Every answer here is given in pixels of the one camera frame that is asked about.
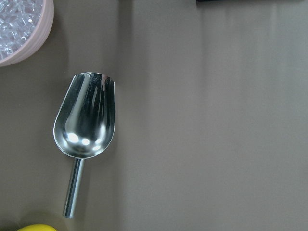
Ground metal ice scoop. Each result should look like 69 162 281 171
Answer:
53 72 116 218

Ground black monitor base edge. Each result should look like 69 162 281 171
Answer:
195 0 304 4

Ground pink bowl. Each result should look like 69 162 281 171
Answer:
0 0 54 67

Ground clear ice cubes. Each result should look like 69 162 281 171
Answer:
0 0 43 60

